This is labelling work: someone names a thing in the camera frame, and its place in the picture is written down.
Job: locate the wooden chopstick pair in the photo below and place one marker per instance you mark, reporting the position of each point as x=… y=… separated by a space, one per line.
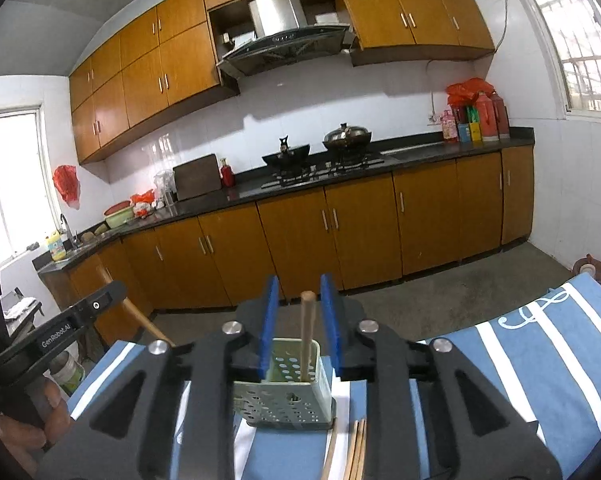
x=359 y=461
x=327 y=462
x=353 y=439

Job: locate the red bag on counter corner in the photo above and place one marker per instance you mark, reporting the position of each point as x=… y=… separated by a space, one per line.
x=465 y=93

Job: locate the steel range hood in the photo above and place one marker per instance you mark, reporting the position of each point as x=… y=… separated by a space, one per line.
x=253 y=36

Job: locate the black countertop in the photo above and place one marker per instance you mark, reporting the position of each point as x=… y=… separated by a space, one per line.
x=323 y=169

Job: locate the yellow detergent bottle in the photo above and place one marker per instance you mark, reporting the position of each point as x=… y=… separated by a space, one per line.
x=56 y=246

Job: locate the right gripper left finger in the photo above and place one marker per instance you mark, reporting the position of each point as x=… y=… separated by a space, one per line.
x=169 y=412

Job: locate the green bowl with red lid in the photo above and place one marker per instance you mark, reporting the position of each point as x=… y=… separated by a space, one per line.
x=118 y=214

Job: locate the black wok left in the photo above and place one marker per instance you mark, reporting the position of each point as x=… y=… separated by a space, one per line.
x=289 y=162

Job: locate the red plastic bag hanging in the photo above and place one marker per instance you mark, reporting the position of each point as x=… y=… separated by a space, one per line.
x=67 y=185

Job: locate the brown upper kitchen cabinets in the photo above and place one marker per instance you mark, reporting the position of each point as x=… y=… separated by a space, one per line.
x=182 y=55

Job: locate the brown lower kitchen cabinets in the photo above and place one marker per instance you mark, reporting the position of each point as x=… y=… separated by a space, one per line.
x=421 y=211

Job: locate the brown kitchen cabinets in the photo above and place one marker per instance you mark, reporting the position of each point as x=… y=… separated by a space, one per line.
x=421 y=211
x=182 y=55

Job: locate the green perforated utensil holder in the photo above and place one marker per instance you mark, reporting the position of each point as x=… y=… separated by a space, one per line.
x=282 y=400

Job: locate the person's left hand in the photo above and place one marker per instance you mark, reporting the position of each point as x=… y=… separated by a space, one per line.
x=21 y=439

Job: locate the red small bottle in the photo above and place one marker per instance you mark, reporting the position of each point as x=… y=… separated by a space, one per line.
x=227 y=174

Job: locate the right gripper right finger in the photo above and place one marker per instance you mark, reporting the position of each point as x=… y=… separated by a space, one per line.
x=428 y=407

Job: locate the dark cutting board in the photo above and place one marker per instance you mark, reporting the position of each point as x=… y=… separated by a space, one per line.
x=197 y=177

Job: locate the black lidded wok right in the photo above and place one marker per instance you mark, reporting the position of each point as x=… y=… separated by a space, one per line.
x=347 y=143

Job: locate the blue white striped tablecloth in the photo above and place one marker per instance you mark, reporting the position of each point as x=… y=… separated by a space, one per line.
x=544 y=357

